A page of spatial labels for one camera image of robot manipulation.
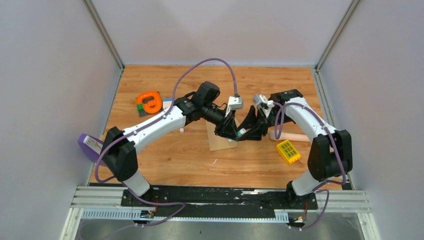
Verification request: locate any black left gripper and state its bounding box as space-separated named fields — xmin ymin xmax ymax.
xmin=202 ymin=103 xmax=240 ymax=143

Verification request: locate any yellow building block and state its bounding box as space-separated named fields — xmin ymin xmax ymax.
xmin=275 ymin=139 xmax=301 ymax=165

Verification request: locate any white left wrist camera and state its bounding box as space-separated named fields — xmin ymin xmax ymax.
xmin=225 ymin=96 xmax=244 ymax=116

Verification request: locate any dark grey building plate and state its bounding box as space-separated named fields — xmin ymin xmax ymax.
xmin=137 ymin=109 xmax=150 ymax=118

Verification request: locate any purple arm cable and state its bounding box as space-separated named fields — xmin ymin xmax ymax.
xmin=94 ymin=57 xmax=239 ymax=229
xmin=273 ymin=101 xmax=347 ymax=231

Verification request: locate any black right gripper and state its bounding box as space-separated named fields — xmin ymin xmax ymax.
xmin=238 ymin=106 xmax=294 ymax=142

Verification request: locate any white slotted cable duct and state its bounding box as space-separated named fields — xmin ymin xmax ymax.
xmin=81 ymin=208 xmax=289 ymax=223

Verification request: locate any orange curved toy track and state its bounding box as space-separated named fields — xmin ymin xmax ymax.
xmin=135 ymin=91 xmax=163 ymax=115

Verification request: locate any purple box with card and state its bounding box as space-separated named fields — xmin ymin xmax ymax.
xmin=77 ymin=133 xmax=104 ymax=164

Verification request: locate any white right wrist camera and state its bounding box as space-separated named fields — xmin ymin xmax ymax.
xmin=252 ymin=94 xmax=274 ymax=110

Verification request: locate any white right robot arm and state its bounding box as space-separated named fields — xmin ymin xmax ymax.
xmin=237 ymin=89 xmax=353 ymax=209

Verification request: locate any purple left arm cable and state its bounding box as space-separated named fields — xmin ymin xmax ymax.
xmin=94 ymin=57 xmax=239 ymax=229

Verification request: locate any white and blue building block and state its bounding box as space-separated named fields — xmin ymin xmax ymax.
xmin=162 ymin=98 xmax=173 ymax=110

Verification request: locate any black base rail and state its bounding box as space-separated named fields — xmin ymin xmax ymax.
xmin=120 ymin=185 xmax=318 ymax=219

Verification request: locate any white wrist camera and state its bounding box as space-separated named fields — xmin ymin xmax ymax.
xmin=225 ymin=96 xmax=244 ymax=116
xmin=252 ymin=94 xmax=274 ymax=110

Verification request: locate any pink toy microphone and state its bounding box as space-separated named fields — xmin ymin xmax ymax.
xmin=268 ymin=130 xmax=311 ymax=143

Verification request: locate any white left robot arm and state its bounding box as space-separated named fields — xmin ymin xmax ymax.
xmin=99 ymin=81 xmax=243 ymax=207

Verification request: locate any white green glue stick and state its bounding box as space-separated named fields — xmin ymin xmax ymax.
xmin=237 ymin=128 xmax=247 ymax=137

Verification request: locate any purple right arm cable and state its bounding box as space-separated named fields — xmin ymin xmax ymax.
xmin=273 ymin=101 xmax=347 ymax=231

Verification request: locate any tan paper envelope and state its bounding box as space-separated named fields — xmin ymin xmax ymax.
xmin=205 ymin=121 xmax=238 ymax=152

